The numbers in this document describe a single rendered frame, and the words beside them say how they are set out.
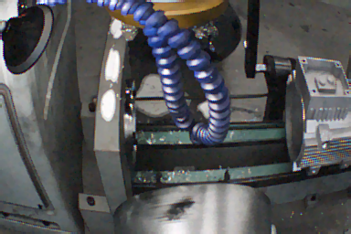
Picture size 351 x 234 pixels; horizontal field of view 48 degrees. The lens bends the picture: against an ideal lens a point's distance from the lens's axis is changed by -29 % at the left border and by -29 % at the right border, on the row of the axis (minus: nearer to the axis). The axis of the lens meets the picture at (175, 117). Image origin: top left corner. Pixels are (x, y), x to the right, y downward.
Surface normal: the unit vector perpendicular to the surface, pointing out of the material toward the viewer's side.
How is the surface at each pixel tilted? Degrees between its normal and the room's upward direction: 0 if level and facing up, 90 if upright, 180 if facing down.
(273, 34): 0
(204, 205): 2
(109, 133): 0
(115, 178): 90
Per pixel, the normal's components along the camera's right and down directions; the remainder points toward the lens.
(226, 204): 0.25, -0.62
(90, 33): 0.02, -0.63
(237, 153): 0.04, 0.77
